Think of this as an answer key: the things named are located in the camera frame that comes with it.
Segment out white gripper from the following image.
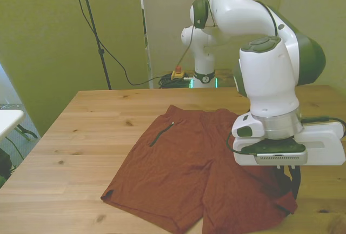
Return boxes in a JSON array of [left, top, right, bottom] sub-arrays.
[[232, 122, 346, 216]]

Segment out rust red shorts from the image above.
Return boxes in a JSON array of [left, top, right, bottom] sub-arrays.
[[100, 104, 298, 234]]

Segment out yellow emergency stop button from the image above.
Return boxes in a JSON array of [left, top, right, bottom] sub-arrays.
[[170, 65, 185, 81]]

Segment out white vertical pole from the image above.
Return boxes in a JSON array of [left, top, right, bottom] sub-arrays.
[[137, 0, 154, 89]]

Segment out black tripod stand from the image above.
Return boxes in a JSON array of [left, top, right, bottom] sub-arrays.
[[77, 0, 112, 90]]

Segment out black side table leg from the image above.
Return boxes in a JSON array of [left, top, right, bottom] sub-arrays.
[[15, 125, 37, 141]]

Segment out white side table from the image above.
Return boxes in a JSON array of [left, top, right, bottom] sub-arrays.
[[0, 109, 25, 142]]

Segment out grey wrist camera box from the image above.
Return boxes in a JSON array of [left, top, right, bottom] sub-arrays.
[[255, 151, 308, 165]]

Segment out black cable coil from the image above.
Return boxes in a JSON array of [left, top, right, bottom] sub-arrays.
[[157, 73, 194, 89]]

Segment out black tripod cable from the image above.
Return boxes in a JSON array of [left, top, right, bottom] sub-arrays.
[[69, 0, 165, 86]]

